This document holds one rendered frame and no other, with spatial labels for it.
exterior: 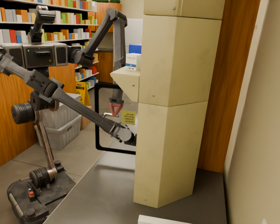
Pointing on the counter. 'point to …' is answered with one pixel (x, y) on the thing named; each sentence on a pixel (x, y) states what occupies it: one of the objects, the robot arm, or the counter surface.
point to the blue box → (135, 48)
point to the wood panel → (226, 81)
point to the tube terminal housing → (172, 105)
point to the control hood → (128, 82)
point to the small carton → (133, 62)
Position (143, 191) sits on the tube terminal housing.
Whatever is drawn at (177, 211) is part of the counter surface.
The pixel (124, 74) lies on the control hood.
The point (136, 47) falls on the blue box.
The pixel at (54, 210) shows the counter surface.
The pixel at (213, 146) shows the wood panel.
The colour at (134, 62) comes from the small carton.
